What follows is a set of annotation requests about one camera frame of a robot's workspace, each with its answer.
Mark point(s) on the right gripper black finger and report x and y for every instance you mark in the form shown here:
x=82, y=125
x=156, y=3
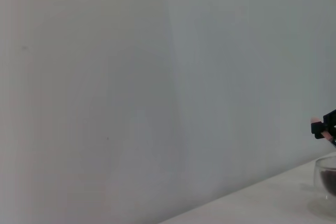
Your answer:
x=318, y=129

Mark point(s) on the clear glass cup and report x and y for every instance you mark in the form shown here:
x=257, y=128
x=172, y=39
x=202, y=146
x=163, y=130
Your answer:
x=317, y=179

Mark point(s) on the coffee beans pile in glass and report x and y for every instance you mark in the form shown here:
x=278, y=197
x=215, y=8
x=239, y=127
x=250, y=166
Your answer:
x=329, y=182

